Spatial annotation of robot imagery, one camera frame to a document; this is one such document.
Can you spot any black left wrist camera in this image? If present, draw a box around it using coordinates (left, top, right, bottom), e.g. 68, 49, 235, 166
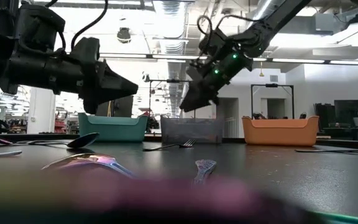
16, 3, 67, 54

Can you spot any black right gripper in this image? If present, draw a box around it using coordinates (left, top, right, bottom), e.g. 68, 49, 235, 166
179, 49, 254, 113

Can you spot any orange plastic bin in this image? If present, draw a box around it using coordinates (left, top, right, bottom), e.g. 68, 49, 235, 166
241, 115, 320, 147

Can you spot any black monitor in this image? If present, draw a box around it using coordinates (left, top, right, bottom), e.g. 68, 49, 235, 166
333, 99, 358, 125
95, 95, 135, 118

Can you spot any silver ribbed ventilation duct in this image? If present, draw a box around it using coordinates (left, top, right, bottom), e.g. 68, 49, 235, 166
152, 0, 190, 118

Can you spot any black desk with equipment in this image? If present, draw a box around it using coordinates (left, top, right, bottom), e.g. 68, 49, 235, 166
314, 102, 358, 141

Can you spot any silver smooth ventilation duct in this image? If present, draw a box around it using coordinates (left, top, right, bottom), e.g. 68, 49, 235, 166
247, 0, 279, 22

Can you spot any teal plastic bin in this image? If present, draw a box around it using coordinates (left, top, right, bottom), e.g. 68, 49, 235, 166
78, 112, 149, 143

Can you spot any white pillar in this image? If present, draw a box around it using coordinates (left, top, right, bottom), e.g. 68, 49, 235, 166
26, 86, 57, 134

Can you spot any black table mat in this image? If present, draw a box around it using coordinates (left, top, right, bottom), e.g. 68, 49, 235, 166
0, 138, 358, 224

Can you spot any dark grey translucent bin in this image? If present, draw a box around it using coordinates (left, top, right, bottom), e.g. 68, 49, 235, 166
160, 115, 225, 144

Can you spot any red cart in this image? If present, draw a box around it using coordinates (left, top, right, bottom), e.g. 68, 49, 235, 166
53, 111, 68, 134

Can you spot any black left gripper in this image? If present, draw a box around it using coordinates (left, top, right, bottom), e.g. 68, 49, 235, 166
0, 37, 139, 115

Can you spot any ceiling light rail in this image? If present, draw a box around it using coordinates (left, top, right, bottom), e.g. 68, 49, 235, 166
99, 52, 358, 65

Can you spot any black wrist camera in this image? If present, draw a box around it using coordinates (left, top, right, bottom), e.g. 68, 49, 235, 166
197, 27, 231, 55
16, 3, 67, 54

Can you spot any black gantry frame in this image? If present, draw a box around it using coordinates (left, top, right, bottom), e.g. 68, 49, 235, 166
250, 83, 295, 119

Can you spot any black ceiling dome camera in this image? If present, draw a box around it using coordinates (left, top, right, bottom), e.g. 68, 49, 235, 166
116, 27, 132, 44

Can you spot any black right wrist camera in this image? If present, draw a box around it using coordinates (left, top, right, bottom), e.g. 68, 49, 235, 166
197, 27, 231, 55

